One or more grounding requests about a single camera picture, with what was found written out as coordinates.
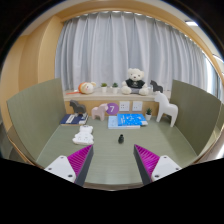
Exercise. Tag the dark grey wooden horse figurine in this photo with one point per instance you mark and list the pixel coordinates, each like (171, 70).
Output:
(78, 107)

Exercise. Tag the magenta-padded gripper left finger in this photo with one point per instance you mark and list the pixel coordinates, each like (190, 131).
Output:
(61, 166)

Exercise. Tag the green desk partition panel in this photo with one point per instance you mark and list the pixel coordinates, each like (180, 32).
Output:
(195, 113)
(36, 116)

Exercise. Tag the round purple number sign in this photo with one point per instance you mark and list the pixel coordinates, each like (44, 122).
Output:
(112, 109)

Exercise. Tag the small black charger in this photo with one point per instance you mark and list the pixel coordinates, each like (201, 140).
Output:
(121, 139)

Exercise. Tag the light grey curtain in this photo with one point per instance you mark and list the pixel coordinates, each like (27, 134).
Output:
(126, 46)

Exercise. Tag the white wall socket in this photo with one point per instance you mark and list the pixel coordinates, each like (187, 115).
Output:
(124, 106)

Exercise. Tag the flat orange item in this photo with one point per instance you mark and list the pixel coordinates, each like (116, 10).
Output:
(71, 92)

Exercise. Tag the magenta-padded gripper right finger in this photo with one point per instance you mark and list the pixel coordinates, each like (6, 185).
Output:
(163, 166)

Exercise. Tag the cream teddy bear black shirt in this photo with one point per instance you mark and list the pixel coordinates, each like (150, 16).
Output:
(135, 83)

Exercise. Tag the white wooden horse figurine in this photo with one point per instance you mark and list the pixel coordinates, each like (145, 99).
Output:
(166, 108)

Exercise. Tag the small potted plant white pot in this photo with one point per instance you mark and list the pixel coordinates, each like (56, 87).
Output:
(115, 90)
(104, 89)
(148, 116)

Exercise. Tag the navy blue book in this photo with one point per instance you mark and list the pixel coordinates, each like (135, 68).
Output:
(78, 120)

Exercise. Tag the pink wooden horse figurine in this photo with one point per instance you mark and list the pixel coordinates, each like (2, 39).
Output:
(99, 112)

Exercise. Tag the cream and orange plush toy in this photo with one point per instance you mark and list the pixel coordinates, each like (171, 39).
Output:
(87, 88)

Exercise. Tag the bright blue book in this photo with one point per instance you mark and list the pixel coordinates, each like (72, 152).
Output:
(131, 119)

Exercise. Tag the white bear-shaped power strip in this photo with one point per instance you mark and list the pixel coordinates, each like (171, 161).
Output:
(84, 136)

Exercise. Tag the ceiling lights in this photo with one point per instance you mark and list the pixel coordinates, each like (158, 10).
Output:
(191, 23)

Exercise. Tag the beige window ledge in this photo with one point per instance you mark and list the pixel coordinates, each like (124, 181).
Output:
(100, 96)

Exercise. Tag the light blue book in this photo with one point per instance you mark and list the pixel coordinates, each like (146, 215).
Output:
(112, 124)

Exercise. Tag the small dark brown horse figurine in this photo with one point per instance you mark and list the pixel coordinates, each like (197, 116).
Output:
(156, 87)

